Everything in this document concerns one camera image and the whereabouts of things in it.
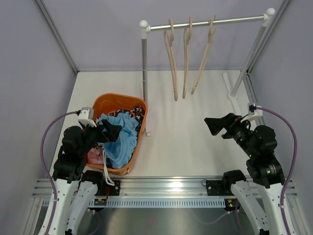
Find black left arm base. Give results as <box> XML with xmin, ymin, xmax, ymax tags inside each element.
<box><xmin>95</xmin><ymin>180</ymin><xmax>121</xmax><ymax>196</ymax></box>

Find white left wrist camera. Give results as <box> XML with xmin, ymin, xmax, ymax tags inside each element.
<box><xmin>77</xmin><ymin>107</ymin><xmax>96</xmax><ymax>127</ymax></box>

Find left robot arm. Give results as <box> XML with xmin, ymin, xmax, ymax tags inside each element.
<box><xmin>39</xmin><ymin>119</ymin><xmax>122</xmax><ymax>235</ymax></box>

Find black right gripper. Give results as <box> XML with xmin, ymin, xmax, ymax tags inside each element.
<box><xmin>204</xmin><ymin>112</ymin><xmax>258</xmax><ymax>158</ymax></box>

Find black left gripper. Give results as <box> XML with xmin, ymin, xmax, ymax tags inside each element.
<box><xmin>79</xmin><ymin>119</ymin><xmax>121</xmax><ymax>156</ymax></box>

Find white slotted cable duct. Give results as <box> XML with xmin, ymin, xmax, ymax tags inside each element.
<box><xmin>41</xmin><ymin>197</ymin><xmax>242</xmax><ymax>209</ymax></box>

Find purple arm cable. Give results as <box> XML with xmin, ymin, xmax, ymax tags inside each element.
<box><xmin>195</xmin><ymin>105</ymin><xmax>298</xmax><ymax>235</ymax></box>
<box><xmin>40</xmin><ymin>110</ymin><xmax>102</xmax><ymax>235</ymax></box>

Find orange camouflage shorts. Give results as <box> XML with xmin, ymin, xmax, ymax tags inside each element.
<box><xmin>95</xmin><ymin>104</ymin><xmax>145</xmax><ymax>138</ymax></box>

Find blue shorts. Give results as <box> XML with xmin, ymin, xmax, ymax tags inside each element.
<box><xmin>100</xmin><ymin>112</ymin><xmax>139</xmax><ymax>169</ymax></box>

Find silver clothes rack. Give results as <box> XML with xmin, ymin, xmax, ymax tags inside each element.
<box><xmin>138</xmin><ymin>7</ymin><xmax>276</xmax><ymax>137</ymax></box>

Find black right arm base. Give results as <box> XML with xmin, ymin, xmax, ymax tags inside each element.
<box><xmin>205</xmin><ymin>180</ymin><xmax>234</xmax><ymax>196</ymax></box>

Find pink shark print shorts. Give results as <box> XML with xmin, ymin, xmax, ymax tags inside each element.
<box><xmin>87</xmin><ymin>148</ymin><xmax>104</xmax><ymax>166</ymax></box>

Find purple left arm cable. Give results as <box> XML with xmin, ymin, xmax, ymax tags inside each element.
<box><xmin>40</xmin><ymin>110</ymin><xmax>102</xmax><ymax>235</ymax></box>

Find orange plastic basket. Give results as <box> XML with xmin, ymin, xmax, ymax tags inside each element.
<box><xmin>92</xmin><ymin>93</ymin><xmax>148</xmax><ymax>176</ymax></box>

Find aluminium front rail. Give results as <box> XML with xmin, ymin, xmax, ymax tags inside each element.
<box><xmin>32</xmin><ymin>177</ymin><xmax>297</xmax><ymax>198</ymax></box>

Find wooden hanger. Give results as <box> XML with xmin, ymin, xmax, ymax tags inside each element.
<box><xmin>182</xmin><ymin>17</ymin><xmax>193</xmax><ymax>99</ymax></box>
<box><xmin>191</xmin><ymin>15</ymin><xmax>216</xmax><ymax>94</ymax></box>
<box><xmin>164</xmin><ymin>19</ymin><xmax>178</xmax><ymax>101</ymax></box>

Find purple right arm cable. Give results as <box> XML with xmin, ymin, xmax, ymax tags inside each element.
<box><xmin>195</xmin><ymin>105</ymin><xmax>298</xmax><ymax>235</ymax></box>

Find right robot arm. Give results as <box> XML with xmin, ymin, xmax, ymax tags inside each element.
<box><xmin>204</xmin><ymin>106</ymin><xmax>296</xmax><ymax>235</ymax></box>

